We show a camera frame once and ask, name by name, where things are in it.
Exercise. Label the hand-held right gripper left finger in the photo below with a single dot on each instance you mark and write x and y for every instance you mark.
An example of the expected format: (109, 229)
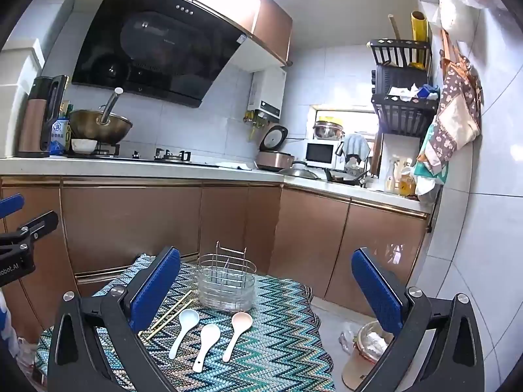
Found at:
(157, 286)

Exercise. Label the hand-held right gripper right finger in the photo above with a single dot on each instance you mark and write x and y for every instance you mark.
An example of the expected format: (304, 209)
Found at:
(378, 290)

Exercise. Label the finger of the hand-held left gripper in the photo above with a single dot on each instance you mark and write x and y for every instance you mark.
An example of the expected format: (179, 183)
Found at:
(12, 205)
(41, 223)

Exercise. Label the wooden chopstick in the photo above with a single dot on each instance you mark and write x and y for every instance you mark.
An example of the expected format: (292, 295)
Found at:
(179, 311)
(176, 317)
(182, 301)

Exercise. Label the pale blue ceramic spoon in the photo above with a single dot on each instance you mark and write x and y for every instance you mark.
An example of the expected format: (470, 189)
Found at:
(188, 319)

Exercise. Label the white ceramic spoon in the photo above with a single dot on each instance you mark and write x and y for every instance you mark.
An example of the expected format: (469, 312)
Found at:
(209, 333)

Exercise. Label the pink ceramic spoon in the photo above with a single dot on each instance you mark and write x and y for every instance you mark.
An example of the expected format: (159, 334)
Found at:
(241, 321)

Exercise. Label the clear plastic bag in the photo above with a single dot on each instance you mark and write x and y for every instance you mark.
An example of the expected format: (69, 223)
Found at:
(347, 337)

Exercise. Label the trash bin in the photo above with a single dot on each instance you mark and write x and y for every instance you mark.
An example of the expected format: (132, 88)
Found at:
(359, 363)

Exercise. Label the blue and white bag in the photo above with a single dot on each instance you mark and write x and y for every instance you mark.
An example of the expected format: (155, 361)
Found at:
(59, 137)

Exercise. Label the brown and black knife holder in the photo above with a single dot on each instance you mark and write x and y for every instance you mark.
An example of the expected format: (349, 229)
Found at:
(34, 118)

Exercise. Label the white bowl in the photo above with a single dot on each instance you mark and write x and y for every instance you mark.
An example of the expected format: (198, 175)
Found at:
(84, 145)

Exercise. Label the zigzag patterned cloth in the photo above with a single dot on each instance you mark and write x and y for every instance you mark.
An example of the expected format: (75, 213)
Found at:
(278, 335)

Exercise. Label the yellow liquid bottle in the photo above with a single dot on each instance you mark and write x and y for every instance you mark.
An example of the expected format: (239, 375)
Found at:
(406, 183)

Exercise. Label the clear spray bottle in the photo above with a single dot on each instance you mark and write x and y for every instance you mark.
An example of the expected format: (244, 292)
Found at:
(391, 177)

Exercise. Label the metal wok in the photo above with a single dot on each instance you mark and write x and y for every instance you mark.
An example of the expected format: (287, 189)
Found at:
(102, 128)

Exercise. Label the black frying pan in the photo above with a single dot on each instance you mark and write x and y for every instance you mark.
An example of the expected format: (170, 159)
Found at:
(341, 178)

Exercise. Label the gas stove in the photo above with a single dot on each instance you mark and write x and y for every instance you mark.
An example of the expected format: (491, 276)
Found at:
(163, 157)

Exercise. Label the green tissue pack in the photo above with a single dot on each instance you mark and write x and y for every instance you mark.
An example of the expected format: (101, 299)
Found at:
(429, 171)

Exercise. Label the metal pot lid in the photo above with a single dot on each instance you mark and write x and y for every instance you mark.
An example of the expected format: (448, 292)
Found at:
(300, 171)

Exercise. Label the blue towel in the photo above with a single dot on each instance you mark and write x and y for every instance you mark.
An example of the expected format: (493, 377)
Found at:
(355, 145)

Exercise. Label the white microwave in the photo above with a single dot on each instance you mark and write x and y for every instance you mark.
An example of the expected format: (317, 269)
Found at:
(320, 153)

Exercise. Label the brown rice cooker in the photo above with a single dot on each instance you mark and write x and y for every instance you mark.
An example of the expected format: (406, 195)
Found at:
(274, 159)

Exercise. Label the steel pot with glass lid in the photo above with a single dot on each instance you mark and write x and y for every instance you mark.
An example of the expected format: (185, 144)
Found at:
(327, 130)

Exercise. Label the floral apron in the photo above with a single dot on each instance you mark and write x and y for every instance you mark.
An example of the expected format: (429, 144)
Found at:
(455, 106)

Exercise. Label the crumpled cloths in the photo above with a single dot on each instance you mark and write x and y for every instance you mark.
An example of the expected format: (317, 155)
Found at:
(412, 93)

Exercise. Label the black range hood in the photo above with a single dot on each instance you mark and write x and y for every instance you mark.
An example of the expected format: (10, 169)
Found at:
(163, 45)

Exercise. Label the white water heater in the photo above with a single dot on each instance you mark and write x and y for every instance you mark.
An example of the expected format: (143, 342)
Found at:
(267, 90)

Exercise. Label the wooden stick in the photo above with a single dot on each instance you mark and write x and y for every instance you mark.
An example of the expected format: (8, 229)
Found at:
(395, 34)

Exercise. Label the yellow roll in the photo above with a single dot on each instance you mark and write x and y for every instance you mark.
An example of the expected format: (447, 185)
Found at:
(419, 36)

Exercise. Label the hanging white plastic bag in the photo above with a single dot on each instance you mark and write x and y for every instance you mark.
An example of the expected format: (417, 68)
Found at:
(461, 0)

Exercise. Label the black wall rack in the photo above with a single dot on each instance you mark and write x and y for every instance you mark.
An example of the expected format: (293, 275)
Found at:
(402, 114)

